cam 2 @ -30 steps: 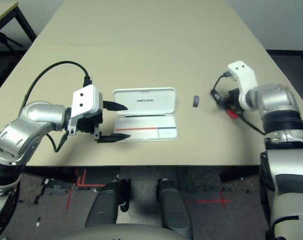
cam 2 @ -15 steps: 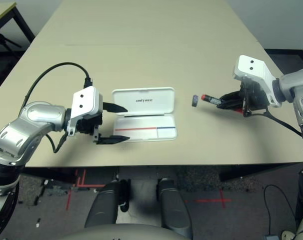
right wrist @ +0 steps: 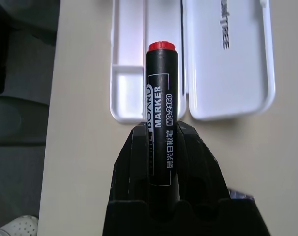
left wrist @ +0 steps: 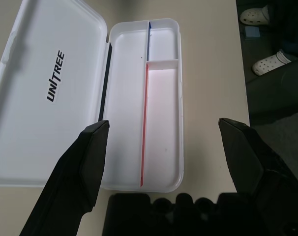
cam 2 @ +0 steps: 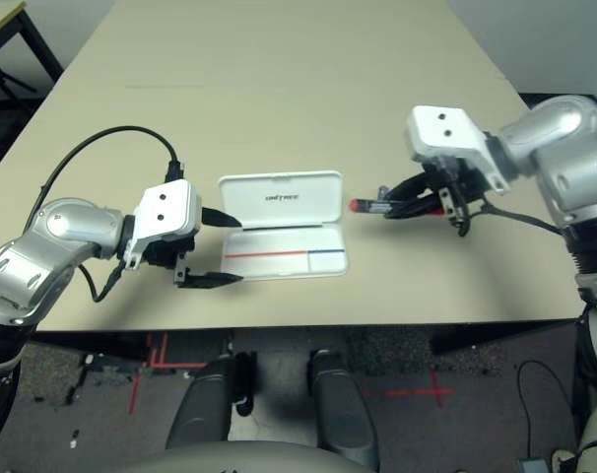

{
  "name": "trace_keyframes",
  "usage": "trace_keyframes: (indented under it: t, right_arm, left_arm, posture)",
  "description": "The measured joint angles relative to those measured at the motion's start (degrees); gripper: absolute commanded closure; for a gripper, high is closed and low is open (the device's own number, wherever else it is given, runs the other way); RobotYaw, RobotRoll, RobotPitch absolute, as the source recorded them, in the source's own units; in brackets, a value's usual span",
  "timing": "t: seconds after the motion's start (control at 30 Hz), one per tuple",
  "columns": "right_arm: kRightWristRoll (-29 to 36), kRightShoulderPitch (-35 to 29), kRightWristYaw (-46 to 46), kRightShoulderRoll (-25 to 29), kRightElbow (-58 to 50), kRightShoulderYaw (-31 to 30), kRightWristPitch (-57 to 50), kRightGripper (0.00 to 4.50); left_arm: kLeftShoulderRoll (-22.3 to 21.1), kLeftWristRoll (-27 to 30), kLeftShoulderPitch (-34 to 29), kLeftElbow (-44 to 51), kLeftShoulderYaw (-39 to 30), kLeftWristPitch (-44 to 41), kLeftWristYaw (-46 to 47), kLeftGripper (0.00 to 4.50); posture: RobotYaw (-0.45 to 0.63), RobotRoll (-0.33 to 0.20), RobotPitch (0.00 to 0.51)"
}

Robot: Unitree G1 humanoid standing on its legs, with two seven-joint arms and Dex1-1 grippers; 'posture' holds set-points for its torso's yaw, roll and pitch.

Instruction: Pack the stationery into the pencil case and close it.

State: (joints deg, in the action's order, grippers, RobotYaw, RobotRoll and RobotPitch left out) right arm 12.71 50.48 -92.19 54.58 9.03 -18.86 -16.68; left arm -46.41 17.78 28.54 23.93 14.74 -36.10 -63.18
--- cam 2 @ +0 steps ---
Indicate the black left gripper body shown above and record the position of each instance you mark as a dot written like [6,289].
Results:
[168,251]

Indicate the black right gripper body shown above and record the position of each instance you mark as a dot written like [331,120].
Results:
[456,187]

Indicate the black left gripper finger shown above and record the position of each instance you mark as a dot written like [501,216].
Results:
[210,280]
[217,218]

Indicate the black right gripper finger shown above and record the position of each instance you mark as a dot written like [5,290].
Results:
[412,188]
[417,214]

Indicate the white Unitree pencil case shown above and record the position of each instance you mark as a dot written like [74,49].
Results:
[259,207]

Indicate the black marker with red cap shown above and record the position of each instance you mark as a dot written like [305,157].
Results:
[356,205]

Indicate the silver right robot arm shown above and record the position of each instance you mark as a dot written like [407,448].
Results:
[564,148]

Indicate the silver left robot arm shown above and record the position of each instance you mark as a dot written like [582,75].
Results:
[67,226]

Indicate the grey robot left leg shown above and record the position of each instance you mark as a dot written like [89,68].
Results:
[205,404]

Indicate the grey robot leg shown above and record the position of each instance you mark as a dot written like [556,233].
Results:
[205,404]
[343,409]

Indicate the grey robot right leg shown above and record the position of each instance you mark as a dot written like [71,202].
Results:
[343,409]

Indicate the grey robot torso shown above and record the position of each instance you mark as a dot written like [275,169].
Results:
[259,460]

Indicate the black tripod stand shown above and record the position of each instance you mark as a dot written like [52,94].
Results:
[3,79]

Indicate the white and black sneaker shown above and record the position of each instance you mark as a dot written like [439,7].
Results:
[567,460]

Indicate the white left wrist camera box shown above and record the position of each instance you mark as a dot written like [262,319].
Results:
[165,212]

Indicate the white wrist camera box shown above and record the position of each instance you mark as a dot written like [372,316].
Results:
[165,212]
[441,133]

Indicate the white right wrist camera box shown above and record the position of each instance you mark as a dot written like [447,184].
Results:
[441,133]

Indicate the side table with black frame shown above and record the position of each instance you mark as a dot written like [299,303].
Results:
[3,12]

